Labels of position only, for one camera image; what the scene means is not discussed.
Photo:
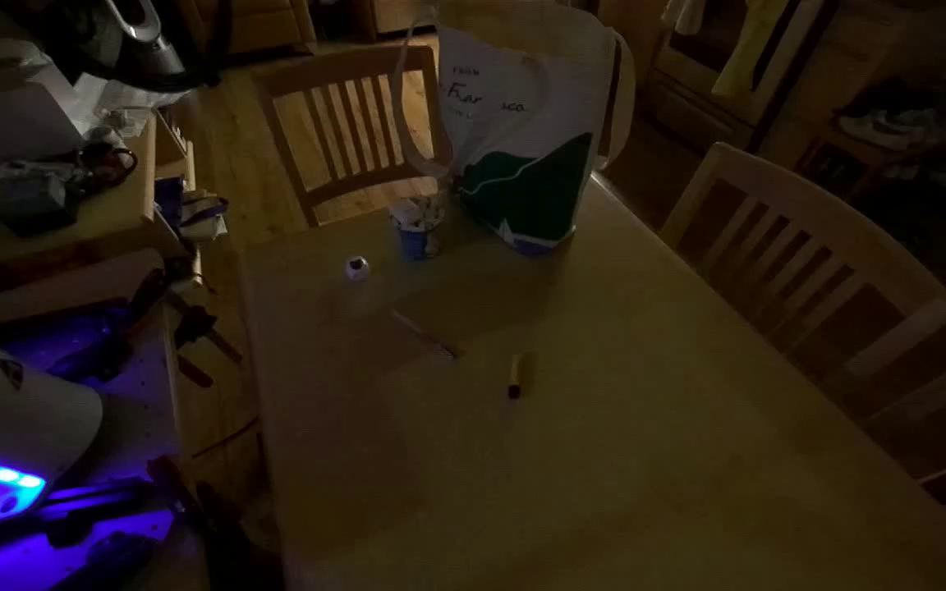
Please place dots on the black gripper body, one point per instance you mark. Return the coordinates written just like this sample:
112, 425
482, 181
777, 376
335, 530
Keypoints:
189, 65

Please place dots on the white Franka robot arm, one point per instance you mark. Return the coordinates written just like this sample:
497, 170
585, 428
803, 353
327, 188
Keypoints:
14, 404

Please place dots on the white green paper bag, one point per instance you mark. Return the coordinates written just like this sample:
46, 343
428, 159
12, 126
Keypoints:
528, 186

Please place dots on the wooden drawer unit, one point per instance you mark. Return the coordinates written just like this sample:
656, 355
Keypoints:
253, 25

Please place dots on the crumpled white paper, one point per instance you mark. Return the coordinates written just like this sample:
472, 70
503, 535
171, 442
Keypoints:
100, 104

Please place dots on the small blue box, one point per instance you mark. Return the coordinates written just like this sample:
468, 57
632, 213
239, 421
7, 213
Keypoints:
191, 208

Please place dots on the white round bowl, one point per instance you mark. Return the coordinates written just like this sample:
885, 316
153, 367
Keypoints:
7, 59

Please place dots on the wooden side table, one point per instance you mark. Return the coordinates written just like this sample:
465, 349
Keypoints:
91, 224

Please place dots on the white flat paper box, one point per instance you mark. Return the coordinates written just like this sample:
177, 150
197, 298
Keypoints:
7, 120

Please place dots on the small white purple-top bottle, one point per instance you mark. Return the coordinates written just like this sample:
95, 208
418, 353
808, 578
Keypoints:
355, 266

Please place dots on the black red clamp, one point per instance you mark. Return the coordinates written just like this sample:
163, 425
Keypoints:
203, 331

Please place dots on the blue cup with patterned paper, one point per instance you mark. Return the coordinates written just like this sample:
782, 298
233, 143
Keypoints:
415, 245

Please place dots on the dark marker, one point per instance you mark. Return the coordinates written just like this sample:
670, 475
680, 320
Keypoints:
518, 376

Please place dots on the wooden cabinet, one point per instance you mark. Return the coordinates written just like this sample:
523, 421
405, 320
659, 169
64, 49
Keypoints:
692, 99

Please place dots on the yellow hanging cloth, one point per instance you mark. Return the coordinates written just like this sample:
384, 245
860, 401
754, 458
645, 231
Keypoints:
754, 49

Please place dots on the white cloth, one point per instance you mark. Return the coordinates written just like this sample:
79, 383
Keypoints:
885, 126

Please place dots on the low wooden table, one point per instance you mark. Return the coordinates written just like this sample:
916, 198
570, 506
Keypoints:
887, 166

